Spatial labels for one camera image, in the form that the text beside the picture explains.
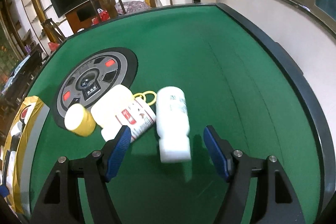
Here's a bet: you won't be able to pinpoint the white bottle with green label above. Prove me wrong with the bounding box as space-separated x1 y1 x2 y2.
155 86 191 163

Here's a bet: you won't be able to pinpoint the black tape roll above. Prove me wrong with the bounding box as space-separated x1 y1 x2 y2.
20 105 34 123

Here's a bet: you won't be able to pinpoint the white bottle with red label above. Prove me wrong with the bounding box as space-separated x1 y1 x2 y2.
91 84 156 141

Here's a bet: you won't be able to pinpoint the yellow tape roll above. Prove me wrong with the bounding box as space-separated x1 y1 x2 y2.
64 103 96 137

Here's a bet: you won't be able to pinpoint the yellow rubber rings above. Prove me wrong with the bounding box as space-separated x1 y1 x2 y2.
133 90 158 105

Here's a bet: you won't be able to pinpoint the gold-edged white tray box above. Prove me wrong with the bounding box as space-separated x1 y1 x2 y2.
1 96 50 218

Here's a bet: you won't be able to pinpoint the green felt mahjong table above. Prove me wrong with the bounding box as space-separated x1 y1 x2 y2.
29 4 335 223

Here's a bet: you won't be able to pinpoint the round grey table centre console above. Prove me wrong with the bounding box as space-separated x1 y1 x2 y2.
52 47 138 128

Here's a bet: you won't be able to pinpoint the red plastic bag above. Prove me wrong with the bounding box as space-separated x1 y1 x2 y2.
92 9 110 25

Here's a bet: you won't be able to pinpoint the brown tv cabinet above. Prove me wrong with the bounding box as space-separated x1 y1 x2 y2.
65 0 101 33

